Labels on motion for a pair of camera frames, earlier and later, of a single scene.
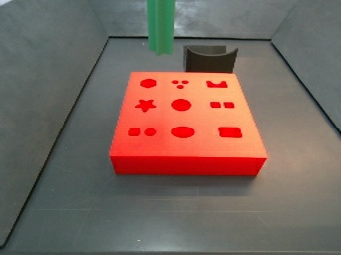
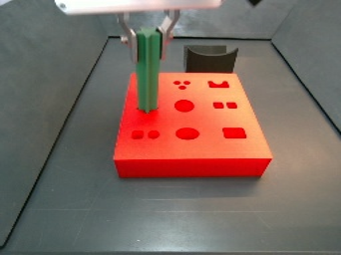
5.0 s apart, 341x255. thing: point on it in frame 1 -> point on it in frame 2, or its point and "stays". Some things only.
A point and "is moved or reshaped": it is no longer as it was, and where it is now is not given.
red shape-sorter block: [184, 126] stays
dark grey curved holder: [208, 58] stays
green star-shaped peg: [160, 26] is moved or reshaped
